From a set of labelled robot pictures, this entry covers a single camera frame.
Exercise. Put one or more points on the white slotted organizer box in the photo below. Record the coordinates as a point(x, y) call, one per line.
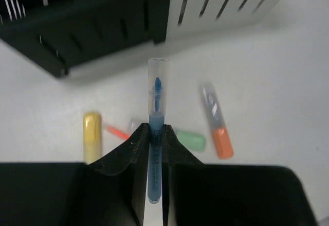
point(190, 17)

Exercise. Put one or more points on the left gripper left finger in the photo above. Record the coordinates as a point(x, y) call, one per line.
point(109, 191)

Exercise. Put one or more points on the red thin pen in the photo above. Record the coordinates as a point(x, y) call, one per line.
point(116, 132)

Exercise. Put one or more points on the black slotted organizer box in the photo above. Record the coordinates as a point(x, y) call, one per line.
point(59, 34)

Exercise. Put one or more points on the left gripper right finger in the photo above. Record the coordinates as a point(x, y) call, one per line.
point(195, 193)

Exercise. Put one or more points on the green highlighter marker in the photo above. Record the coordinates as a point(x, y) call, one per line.
point(192, 141)

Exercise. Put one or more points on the blue highlighter pen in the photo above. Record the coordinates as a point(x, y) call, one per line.
point(158, 69)

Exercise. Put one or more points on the orange highlighter marker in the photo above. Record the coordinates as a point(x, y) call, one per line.
point(217, 126)

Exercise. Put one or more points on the yellow highlighter marker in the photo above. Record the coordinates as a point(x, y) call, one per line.
point(92, 137)

